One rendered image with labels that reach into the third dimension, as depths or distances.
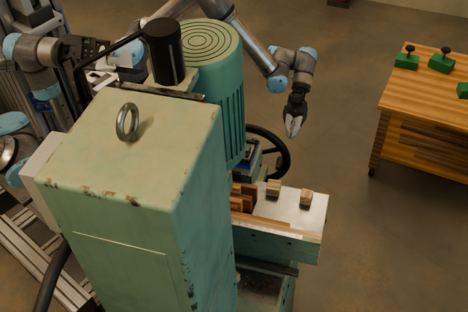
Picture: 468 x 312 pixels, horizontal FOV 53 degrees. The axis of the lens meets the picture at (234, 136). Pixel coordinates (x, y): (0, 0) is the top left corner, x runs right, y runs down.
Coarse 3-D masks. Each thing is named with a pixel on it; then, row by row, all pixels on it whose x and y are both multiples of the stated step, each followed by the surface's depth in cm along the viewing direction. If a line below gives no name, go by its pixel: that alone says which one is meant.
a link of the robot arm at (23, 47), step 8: (8, 40) 119; (16, 40) 119; (24, 40) 119; (32, 40) 118; (8, 48) 119; (16, 48) 119; (24, 48) 118; (32, 48) 118; (8, 56) 121; (16, 56) 120; (24, 56) 119; (32, 56) 118; (24, 64) 121; (32, 64) 121; (40, 64) 120
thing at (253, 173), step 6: (258, 144) 147; (258, 150) 145; (258, 156) 143; (258, 162) 145; (234, 168) 140; (240, 168) 140; (252, 168) 140; (258, 168) 147; (246, 174) 138; (252, 174) 138; (246, 180) 139; (252, 180) 140
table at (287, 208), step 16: (288, 192) 140; (256, 208) 137; (272, 208) 136; (288, 208) 136; (304, 208) 136; (320, 208) 136; (304, 224) 132; (320, 224) 132; (240, 240) 131; (288, 256) 130; (304, 256) 127
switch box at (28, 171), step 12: (60, 132) 79; (48, 144) 77; (36, 156) 75; (48, 156) 75; (24, 168) 74; (36, 168) 74; (24, 180) 74; (36, 192) 75; (36, 204) 78; (48, 216) 80
